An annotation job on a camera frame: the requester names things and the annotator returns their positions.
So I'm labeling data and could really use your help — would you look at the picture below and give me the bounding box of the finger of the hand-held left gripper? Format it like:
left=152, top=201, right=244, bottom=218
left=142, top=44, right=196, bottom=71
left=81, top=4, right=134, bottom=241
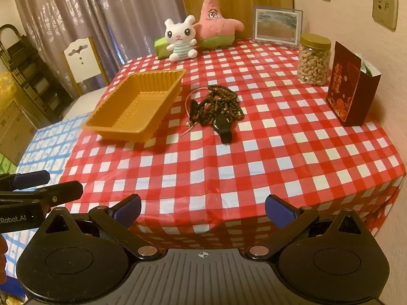
left=0, top=180, right=84, bottom=206
left=0, top=170, right=51, bottom=192

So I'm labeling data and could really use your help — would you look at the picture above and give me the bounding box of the orange plastic tray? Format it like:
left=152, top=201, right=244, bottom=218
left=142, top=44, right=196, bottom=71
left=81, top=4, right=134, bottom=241
left=81, top=69, right=187, bottom=142

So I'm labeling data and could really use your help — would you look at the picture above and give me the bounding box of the black folding rack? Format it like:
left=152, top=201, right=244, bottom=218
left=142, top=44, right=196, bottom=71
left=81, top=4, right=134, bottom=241
left=0, top=24, right=69, bottom=124

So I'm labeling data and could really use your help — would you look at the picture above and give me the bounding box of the pearl necklace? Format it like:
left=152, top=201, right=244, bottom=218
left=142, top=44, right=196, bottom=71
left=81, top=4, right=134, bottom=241
left=180, top=88, right=220, bottom=138

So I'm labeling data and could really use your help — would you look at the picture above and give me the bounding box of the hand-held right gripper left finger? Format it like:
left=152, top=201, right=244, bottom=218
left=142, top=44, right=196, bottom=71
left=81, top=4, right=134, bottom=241
left=41, top=194, right=163, bottom=261

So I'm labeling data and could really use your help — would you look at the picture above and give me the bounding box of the brown bead necklace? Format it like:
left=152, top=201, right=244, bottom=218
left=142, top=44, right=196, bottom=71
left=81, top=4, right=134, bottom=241
left=206, top=84, right=245, bottom=123

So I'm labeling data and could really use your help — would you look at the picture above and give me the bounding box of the white wooden chair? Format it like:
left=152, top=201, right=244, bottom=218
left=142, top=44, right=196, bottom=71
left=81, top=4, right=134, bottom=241
left=62, top=36, right=110, bottom=97

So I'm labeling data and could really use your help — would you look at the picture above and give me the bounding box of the green tissue box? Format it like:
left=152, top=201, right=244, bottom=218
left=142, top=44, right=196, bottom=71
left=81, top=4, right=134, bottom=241
left=154, top=36, right=174, bottom=59

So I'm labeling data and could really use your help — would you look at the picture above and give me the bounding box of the jar of nuts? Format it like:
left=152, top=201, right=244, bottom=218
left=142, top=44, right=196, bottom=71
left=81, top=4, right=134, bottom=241
left=297, top=33, right=332, bottom=86

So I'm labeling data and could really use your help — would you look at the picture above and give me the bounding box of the picture frame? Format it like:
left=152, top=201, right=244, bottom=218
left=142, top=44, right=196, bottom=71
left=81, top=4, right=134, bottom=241
left=252, top=5, right=304, bottom=49

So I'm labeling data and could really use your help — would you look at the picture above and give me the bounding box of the grey curtain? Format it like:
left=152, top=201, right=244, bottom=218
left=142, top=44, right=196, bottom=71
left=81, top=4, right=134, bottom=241
left=11, top=0, right=188, bottom=93

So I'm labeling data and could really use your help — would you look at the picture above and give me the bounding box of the cardboard box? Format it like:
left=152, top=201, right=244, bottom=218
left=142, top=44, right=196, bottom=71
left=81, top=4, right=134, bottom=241
left=0, top=98, right=39, bottom=166

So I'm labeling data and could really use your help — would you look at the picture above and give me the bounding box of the pink starfish plush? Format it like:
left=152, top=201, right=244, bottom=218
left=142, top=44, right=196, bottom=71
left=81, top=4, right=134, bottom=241
left=193, top=0, right=245, bottom=51

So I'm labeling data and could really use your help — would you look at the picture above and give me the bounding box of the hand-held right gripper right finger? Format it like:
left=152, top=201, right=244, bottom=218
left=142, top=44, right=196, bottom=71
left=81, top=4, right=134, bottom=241
left=245, top=194, right=366, bottom=261

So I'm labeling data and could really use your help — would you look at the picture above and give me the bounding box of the red gift box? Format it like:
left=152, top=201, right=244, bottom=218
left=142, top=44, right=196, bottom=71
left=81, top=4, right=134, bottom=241
left=326, top=41, right=382, bottom=127

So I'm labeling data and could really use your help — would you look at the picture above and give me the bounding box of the white bunny plush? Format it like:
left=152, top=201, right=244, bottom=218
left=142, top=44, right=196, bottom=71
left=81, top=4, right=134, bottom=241
left=164, top=15, right=198, bottom=62

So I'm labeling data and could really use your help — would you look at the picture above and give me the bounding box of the wall socket plate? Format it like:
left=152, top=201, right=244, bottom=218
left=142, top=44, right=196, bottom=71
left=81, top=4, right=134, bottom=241
left=372, top=0, right=399, bottom=32

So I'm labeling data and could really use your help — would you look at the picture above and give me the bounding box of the yellow plastic bag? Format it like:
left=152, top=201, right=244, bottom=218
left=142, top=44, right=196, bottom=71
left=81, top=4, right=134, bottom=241
left=0, top=71, right=18, bottom=109

